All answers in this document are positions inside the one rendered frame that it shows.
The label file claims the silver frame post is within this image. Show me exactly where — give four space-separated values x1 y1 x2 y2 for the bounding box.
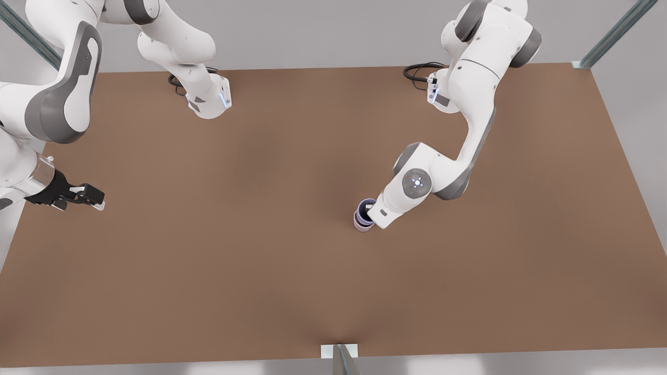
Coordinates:
0 2 63 71
571 0 659 70
320 343 361 375

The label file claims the purple cup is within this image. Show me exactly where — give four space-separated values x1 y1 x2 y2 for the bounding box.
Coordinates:
355 197 377 226

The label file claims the black cable loop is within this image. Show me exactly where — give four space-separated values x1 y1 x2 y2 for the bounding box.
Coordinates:
403 62 447 92
167 66 220 97

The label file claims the pink cup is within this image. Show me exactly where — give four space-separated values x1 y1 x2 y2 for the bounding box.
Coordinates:
353 210 377 233

